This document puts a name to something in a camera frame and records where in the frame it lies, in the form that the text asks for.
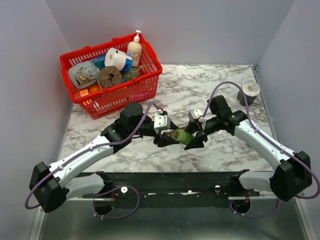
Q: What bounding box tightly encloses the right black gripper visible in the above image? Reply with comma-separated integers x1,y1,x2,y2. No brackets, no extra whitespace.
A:
180,115,221,150

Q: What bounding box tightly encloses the green pill bottle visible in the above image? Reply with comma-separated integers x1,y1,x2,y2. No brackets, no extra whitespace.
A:
171,128,194,145

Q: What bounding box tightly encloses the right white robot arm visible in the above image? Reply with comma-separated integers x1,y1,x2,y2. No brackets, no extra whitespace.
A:
185,95,312,202

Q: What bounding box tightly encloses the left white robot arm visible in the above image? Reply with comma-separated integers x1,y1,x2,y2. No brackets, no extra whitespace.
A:
25,102,178,213

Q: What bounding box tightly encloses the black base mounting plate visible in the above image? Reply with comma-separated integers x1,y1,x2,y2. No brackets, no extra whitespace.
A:
51,171,293,209

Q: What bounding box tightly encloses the red plastic shopping basket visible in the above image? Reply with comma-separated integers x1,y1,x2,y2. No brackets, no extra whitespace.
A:
60,30,163,119

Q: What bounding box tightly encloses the camouflage tape roll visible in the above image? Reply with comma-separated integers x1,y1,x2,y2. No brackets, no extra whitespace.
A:
236,81,261,106

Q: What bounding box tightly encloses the green round vegetable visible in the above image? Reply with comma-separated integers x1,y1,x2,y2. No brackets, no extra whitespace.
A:
122,67,140,82

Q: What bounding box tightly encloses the brown paper roll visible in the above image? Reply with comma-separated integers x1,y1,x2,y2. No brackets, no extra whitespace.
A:
98,66,123,89

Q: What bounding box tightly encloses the orange fruit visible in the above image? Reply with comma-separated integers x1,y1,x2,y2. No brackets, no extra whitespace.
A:
88,83,101,94

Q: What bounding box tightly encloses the orange small box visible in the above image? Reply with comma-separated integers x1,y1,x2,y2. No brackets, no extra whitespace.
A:
78,88,90,98

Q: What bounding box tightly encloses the white toilet paper roll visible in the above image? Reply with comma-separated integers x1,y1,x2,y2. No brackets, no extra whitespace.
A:
104,48,133,74

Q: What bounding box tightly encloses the white lotion pump bottle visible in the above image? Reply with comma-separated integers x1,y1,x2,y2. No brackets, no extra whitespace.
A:
127,30,142,67

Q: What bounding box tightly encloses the blue package in basket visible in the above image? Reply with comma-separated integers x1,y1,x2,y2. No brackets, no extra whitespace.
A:
90,55,106,70

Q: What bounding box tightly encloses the white cartoon pouch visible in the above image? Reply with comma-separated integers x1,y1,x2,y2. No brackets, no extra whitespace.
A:
68,61,100,90

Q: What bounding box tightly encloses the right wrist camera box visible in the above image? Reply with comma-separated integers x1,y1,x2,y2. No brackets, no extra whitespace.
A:
188,109,206,123

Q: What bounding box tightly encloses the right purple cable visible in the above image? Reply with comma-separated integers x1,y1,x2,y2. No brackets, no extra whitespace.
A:
198,81,320,219

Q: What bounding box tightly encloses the purple cable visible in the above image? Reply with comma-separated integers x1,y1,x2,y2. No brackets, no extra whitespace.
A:
24,102,165,220
198,81,320,219

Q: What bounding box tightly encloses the aluminium rail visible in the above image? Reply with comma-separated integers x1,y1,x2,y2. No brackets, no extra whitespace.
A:
39,178,305,201

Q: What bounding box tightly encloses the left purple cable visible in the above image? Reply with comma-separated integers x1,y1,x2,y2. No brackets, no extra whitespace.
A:
24,102,165,220

